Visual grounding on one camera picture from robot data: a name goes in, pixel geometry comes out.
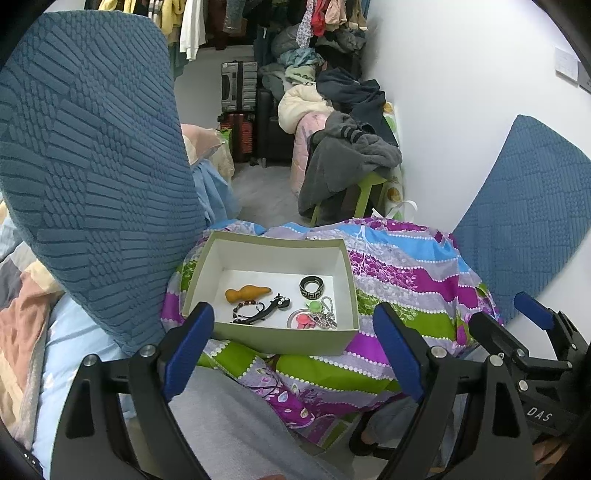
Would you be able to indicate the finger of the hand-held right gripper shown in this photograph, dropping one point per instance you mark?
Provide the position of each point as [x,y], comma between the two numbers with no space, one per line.
[531,307]
[489,334]

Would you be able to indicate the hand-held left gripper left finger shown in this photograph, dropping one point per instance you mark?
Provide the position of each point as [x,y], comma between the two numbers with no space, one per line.
[189,346]

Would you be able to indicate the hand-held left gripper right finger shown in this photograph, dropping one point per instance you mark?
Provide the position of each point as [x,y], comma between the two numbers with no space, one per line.
[392,341]

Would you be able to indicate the small green ornament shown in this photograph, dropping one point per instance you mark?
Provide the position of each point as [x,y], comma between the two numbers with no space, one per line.
[316,306]

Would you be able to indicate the grey-green cardboard box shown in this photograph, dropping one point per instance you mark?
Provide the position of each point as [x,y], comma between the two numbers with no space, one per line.
[277,339]

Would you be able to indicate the dark patterned bangle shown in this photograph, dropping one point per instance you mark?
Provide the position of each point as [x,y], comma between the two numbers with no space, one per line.
[311,293]

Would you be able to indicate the colourful patterned cloth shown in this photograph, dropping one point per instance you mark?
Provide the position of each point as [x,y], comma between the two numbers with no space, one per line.
[392,277]

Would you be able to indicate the person's grey trouser leg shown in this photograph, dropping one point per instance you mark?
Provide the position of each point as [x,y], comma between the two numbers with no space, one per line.
[240,424]
[392,415]

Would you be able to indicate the orange gourd figurine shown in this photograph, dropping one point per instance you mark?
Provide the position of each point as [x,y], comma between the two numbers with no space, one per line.
[244,294]

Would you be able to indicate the small pink ornament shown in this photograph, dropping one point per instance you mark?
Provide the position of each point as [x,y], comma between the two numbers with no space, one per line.
[302,319]

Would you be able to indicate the blue textured cushion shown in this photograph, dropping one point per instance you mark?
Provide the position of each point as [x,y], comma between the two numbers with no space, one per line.
[92,161]
[521,207]

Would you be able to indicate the white plastic bag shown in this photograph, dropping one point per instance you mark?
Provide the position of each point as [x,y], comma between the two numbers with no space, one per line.
[397,212]

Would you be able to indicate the green chair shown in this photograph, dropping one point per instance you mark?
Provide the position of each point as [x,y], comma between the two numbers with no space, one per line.
[364,191]

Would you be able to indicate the light blue blanket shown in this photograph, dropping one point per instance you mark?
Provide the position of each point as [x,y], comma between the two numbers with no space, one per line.
[217,194]

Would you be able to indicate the fruit print cloth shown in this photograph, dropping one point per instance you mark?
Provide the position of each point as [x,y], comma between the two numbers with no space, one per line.
[392,184]

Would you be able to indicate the patchwork blanket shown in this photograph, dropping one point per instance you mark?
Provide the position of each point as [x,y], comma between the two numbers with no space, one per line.
[23,323]

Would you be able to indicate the grey hoodie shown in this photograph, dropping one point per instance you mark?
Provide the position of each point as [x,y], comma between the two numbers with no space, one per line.
[341,161]

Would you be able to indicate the beige pink pillow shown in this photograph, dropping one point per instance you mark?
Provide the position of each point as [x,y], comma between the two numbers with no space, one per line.
[203,138]

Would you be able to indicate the green printed bag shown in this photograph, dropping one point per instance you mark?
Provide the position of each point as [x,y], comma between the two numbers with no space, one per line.
[226,136]

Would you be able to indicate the pink quilt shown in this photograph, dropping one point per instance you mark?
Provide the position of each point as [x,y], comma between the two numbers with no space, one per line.
[302,147]

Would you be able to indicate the black suitcase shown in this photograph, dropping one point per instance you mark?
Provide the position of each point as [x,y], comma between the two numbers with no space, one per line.
[272,138]

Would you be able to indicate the dark navy jacket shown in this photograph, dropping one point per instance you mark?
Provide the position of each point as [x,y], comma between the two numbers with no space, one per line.
[351,92]

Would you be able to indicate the cream padded jacket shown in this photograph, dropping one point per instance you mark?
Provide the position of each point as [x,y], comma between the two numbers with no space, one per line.
[300,104]

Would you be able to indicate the silver suitcase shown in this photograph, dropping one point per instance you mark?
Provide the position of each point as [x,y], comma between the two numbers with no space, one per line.
[238,87]

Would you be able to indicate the pile of mixed clothes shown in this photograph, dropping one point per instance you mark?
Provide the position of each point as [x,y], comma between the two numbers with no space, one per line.
[295,55]

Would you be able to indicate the row of hanging clothes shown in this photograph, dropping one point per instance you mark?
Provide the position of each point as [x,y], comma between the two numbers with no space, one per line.
[194,18]

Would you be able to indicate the white wall socket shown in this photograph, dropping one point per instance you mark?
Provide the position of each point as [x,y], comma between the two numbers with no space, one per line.
[586,83]
[568,64]

